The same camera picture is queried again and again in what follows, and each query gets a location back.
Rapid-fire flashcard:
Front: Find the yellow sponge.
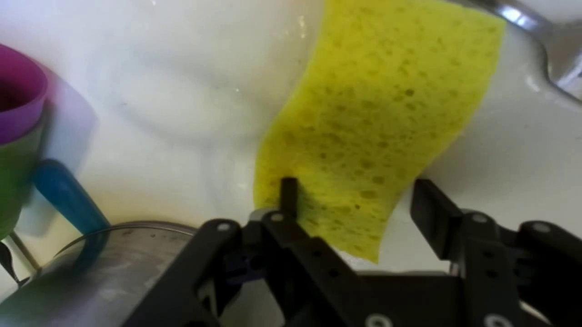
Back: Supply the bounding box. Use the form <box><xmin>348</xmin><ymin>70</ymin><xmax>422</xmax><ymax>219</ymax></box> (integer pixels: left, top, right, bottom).
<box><xmin>253</xmin><ymin>0</ymin><xmax>508</xmax><ymax>264</ymax></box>

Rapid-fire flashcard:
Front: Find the green cup purple rim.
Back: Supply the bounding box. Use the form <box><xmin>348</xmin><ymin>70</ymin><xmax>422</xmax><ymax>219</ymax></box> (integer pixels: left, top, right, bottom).
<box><xmin>0</xmin><ymin>43</ymin><xmax>115</xmax><ymax>244</ymax></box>

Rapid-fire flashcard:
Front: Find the stainless steel kettle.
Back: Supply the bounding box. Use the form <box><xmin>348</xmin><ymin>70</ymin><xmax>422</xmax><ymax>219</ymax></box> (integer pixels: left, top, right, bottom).
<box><xmin>0</xmin><ymin>221</ymin><xmax>202</xmax><ymax>327</ymax></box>

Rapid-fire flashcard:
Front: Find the white ceramic sink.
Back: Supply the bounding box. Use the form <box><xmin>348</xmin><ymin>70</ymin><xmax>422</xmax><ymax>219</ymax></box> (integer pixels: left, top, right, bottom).
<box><xmin>0</xmin><ymin>0</ymin><xmax>582</xmax><ymax>327</ymax></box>

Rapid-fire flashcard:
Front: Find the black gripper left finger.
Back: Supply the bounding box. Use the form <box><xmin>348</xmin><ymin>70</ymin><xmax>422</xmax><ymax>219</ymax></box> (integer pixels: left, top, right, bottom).
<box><xmin>124</xmin><ymin>177</ymin><xmax>389</xmax><ymax>327</ymax></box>

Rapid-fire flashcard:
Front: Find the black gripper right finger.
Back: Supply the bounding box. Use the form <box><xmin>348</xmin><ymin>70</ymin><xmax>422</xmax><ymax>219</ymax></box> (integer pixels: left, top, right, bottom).
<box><xmin>411</xmin><ymin>179</ymin><xmax>582</xmax><ymax>327</ymax></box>

